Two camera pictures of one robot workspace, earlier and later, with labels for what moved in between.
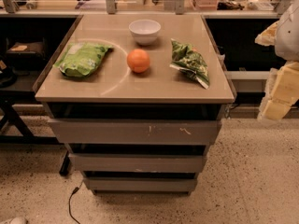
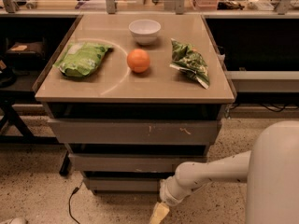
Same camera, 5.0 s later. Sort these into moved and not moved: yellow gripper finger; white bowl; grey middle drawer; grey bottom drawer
Moved: yellow gripper finger
Not moved: grey middle drawer; white bowl; grey bottom drawer
